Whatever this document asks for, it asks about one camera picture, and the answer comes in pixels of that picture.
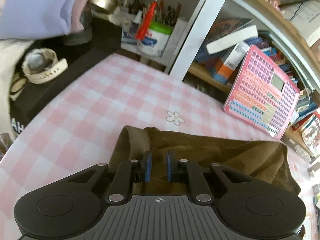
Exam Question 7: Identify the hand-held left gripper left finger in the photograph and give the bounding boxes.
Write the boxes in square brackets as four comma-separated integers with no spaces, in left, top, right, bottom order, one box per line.
[67,150,153,204]

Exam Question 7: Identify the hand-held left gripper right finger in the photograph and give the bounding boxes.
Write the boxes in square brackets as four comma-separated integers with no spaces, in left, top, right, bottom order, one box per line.
[166,150,250,203]

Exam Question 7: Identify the olive brown corduroy pants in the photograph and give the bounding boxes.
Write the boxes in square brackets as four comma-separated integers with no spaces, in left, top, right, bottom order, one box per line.
[110,125,300,196]

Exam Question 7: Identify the pink checked cartoon desk mat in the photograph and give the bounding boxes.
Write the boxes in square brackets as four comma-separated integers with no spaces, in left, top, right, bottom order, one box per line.
[0,52,320,240]

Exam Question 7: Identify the pink learning tablet toy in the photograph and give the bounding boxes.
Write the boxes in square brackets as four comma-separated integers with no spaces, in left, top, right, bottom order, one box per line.
[223,44,300,140]

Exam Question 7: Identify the orange and white book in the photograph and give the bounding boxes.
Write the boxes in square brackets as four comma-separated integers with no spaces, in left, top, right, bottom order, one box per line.
[214,41,250,84]

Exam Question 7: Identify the white tub with green lid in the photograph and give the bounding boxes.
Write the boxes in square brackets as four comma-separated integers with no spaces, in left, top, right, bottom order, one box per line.
[137,21,174,58]

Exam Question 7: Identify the black case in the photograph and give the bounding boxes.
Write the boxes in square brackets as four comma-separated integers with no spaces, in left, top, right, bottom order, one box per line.
[9,17,123,138]

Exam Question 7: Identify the red tassel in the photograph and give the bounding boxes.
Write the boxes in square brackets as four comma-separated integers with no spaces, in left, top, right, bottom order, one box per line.
[135,0,160,40]

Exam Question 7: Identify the thick white-edged book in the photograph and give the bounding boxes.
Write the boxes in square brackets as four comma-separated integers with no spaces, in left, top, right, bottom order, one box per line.
[206,25,258,55]

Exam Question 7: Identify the dark round cushion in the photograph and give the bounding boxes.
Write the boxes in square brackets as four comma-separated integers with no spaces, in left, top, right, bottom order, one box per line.
[64,5,93,46]

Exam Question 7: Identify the row of standing books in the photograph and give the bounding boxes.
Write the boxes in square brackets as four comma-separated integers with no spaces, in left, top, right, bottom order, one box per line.
[195,17,320,150]

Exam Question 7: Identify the bunch of pens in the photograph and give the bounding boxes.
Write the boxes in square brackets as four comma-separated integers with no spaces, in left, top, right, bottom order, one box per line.
[117,0,183,28]

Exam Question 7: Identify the brass bowl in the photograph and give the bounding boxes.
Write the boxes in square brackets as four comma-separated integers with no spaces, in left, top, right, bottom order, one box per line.
[89,0,119,14]

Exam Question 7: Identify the lavender cloth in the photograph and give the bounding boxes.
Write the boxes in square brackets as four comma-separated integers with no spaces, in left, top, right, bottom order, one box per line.
[0,0,95,40]

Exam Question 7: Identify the white strap smartwatch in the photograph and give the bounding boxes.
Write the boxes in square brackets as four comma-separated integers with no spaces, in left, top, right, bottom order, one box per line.
[22,48,68,84]

